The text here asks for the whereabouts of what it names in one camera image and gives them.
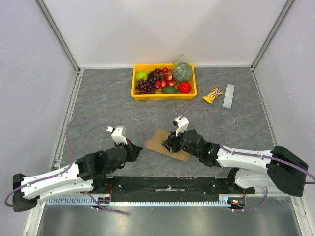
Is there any brown cardboard box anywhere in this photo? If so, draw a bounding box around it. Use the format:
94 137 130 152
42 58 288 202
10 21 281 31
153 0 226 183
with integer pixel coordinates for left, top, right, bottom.
144 129 190 161

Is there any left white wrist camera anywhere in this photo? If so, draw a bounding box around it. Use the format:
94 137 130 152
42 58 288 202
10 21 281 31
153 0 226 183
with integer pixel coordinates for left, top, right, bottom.
106 126 127 144

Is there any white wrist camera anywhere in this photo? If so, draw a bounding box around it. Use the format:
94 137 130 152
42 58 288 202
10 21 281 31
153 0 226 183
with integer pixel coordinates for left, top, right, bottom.
106 126 127 144
173 116 189 136

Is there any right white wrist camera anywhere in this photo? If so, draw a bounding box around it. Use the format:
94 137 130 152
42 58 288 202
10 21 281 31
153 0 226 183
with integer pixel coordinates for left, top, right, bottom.
173 116 189 136

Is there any purple grape bunch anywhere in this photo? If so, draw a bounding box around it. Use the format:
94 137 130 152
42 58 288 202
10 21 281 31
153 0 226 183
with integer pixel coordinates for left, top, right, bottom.
134 69 158 95

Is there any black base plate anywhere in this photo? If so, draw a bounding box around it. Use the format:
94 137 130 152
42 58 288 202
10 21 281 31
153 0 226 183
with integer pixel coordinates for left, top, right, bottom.
90 176 255 196

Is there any green apple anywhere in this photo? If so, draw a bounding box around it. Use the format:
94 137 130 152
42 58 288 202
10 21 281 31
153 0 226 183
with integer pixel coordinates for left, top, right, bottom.
135 71 148 81

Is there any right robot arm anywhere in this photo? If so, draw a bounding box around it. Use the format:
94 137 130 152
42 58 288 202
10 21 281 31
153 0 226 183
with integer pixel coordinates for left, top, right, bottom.
162 130 308 197

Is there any yellow plastic tray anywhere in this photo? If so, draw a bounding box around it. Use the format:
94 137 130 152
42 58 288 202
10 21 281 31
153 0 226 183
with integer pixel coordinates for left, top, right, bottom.
131 63 198 101

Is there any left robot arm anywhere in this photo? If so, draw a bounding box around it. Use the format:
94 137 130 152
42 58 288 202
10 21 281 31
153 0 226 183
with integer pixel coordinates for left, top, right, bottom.
12 140 142 212

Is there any slotted cable duct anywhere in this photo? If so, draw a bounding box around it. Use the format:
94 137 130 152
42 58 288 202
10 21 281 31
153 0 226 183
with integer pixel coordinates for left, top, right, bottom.
46 195 231 207

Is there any yellow candy packet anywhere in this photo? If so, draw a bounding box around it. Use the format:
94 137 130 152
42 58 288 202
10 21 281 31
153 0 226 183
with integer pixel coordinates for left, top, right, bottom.
202 87 223 104

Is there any red tomato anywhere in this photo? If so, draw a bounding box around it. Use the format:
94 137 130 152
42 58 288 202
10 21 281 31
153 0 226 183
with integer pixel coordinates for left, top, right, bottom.
178 82 192 94

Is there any green avocado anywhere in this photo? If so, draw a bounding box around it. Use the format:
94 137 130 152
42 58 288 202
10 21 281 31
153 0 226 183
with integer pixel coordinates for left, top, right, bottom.
162 86 178 94

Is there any aluminium front rail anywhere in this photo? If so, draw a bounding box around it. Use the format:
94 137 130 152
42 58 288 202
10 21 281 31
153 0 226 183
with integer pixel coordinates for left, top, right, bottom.
35 176 303 197

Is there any green netted melon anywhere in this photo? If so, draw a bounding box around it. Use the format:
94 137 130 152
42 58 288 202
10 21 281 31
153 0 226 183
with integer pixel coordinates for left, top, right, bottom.
173 62 193 83

